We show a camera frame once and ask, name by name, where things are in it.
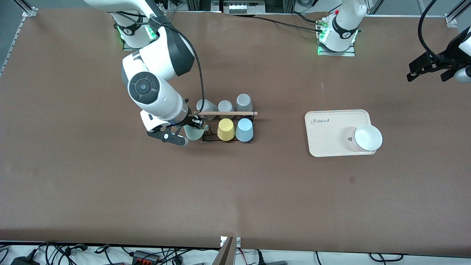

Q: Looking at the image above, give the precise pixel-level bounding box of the white power strip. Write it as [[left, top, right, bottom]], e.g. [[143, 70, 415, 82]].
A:
[[221, 0, 266, 15]]

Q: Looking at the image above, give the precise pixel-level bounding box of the black table cable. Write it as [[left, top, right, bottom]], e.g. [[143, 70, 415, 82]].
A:
[[291, 12, 326, 24], [252, 15, 324, 32]]

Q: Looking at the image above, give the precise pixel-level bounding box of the camera stand post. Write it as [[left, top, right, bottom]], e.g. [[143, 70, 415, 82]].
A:
[[213, 236, 236, 265]]

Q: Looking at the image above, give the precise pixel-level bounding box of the light blue plastic cup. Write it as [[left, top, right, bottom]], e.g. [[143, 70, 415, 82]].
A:
[[235, 118, 254, 142]]

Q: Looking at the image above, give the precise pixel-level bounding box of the aluminium frame rail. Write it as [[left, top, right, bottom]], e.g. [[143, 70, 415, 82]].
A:
[[0, 0, 38, 76], [445, 0, 471, 28]]

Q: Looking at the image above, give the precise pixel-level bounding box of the white round bowl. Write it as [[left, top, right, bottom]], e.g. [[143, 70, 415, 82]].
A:
[[351, 124, 383, 152]]

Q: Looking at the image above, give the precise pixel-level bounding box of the black red connector block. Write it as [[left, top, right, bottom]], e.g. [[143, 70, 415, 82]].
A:
[[132, 250, 161, 265]]

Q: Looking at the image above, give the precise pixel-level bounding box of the cream rectangular tray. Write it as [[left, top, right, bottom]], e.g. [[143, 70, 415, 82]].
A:
[[305, 109, 377, 158]]

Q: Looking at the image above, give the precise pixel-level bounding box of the mint green plastic cup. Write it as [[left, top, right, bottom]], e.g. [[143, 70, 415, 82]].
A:
[[183, 123, 206, 141]]

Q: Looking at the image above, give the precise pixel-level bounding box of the yellow plastic cup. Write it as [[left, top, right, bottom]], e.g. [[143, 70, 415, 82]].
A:
[[217, 118, 235, 141]]

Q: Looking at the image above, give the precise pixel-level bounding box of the pale grey plastic cup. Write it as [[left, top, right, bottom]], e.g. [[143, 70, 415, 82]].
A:
[[218, 100, 235, 119], [236, 93, 254, 119], [196, 99, 217, 120]]

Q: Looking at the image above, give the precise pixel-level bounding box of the black power adapter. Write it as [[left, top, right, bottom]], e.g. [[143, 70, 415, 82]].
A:
[[10, 256, 41, 265]]

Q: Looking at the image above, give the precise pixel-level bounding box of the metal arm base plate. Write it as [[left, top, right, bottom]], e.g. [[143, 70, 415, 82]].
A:
[[123, 37, 148, 51], [317, 43, 356, 57]]

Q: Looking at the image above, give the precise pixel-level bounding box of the wooden rack rod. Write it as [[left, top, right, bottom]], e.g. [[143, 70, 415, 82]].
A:
[[199, 111, 258, 116]]

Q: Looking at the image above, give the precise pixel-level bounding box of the black wire cup rack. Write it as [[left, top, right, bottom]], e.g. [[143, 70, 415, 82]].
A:
[[201, 110, 255, 143]]

